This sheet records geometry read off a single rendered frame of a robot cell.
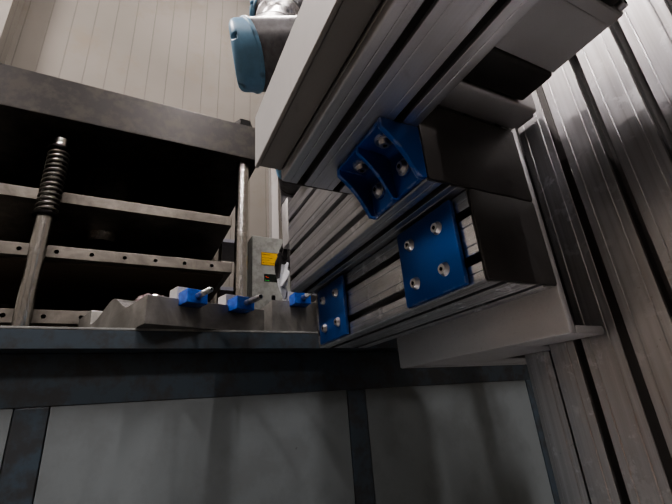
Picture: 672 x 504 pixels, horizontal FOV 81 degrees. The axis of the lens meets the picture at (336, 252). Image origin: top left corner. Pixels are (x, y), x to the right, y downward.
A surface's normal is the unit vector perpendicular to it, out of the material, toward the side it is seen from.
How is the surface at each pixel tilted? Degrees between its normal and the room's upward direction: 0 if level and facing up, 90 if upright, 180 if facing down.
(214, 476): 90
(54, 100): 90
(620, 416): 90
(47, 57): 90
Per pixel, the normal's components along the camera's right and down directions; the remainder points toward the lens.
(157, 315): 0.70, -0.31
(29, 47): 0.43, -0.36
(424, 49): 0.07, 0.93
